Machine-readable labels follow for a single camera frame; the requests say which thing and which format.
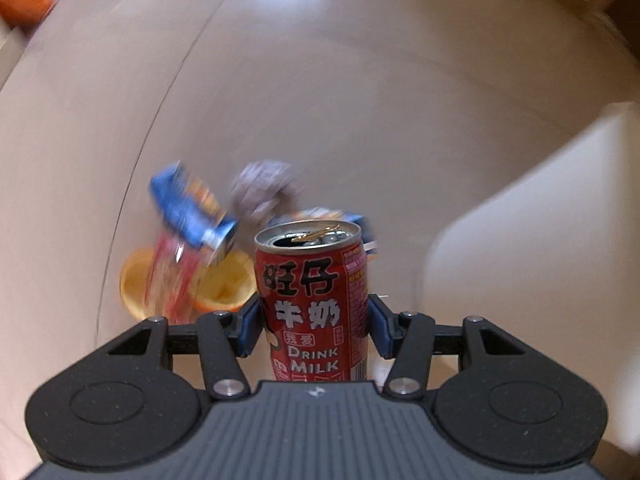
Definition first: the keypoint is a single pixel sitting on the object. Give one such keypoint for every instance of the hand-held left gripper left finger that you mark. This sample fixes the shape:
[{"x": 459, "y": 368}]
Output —
[{"x": 248, "y": 327}]

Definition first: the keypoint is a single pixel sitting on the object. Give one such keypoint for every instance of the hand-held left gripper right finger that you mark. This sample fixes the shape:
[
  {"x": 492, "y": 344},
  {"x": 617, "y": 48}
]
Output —
[{"x": 381, "y": 327}]

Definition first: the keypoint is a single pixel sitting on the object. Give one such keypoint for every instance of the red drink can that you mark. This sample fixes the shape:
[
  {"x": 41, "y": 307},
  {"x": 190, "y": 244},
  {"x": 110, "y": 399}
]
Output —
[{"x": 310, "y": 305}]

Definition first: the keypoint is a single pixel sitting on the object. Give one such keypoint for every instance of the orange fruit peel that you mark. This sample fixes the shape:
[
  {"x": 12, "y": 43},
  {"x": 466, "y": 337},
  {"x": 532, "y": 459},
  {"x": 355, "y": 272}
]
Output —
[{"x": 227, "y": 282}]

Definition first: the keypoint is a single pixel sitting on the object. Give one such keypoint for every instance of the red snack packet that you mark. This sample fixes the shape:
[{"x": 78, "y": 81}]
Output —
[{"x": 170, "y": 280}]

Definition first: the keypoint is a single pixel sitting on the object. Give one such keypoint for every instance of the blue snack packet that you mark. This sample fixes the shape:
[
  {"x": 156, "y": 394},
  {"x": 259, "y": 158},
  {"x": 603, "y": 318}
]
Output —
[{"x": 187, "y": 210}]

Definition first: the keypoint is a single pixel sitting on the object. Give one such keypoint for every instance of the crumpled grey wrapper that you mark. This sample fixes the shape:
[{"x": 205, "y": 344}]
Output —
[{"x": 262, "y": 187}]

